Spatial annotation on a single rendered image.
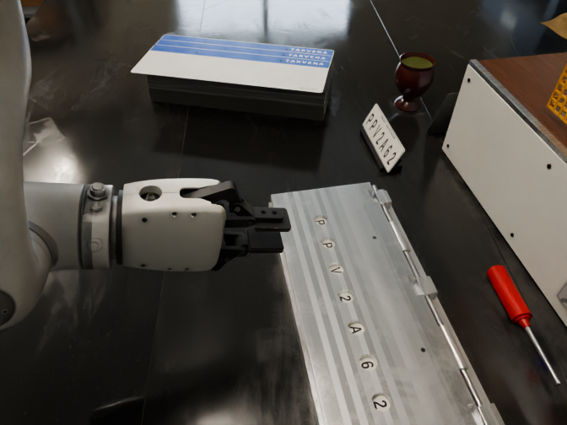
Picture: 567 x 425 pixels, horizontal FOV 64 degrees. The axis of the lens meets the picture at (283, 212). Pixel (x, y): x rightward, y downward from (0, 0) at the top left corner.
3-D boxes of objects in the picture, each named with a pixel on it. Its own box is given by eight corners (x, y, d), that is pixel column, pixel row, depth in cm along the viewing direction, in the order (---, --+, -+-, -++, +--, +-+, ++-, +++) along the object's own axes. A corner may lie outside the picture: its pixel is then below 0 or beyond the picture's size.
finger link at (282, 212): (229, 188, 47) (291, 190, 49) (225, 210, 49) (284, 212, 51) (233, 209, 45) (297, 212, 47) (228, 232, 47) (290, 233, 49)
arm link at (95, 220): (88, 163, 45) (120, 164, 45) (93, 225, 51) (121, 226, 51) (76, 224, 39) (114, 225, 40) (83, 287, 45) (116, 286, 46)
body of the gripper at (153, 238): (110, 163, 45) (224, 169, 48) (113, 234, 51) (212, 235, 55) (103, 217, 39) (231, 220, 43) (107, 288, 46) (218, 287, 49)
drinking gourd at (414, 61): (395, 92, 108) (403, 47, 100) (430, 100, 105) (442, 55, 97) (383, 110, 102) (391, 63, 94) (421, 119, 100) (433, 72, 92)
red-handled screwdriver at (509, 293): (483, 275, 70) (488, 264, 68) (499, 273, 70) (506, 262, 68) (543, 390, 57) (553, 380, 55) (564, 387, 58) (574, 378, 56)
